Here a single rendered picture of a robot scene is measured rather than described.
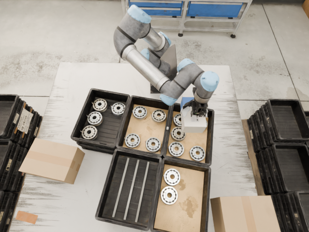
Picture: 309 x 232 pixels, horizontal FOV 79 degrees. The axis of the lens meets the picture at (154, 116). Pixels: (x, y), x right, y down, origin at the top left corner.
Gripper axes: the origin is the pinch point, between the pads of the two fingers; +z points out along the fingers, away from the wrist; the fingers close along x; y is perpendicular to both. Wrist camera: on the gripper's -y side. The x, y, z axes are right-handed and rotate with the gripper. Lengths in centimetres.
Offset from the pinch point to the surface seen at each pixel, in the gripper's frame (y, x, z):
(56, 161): 24, -84, 25
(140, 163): 23.6, -30.4, 28.4
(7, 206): 50, -146, 85
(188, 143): 9.4, 1.8, 28.3
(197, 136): 3.8, 9.0, 28.4
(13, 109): -27, -146, 53
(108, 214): 53, -48, 28
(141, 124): -4.3, -30.8, 28.4
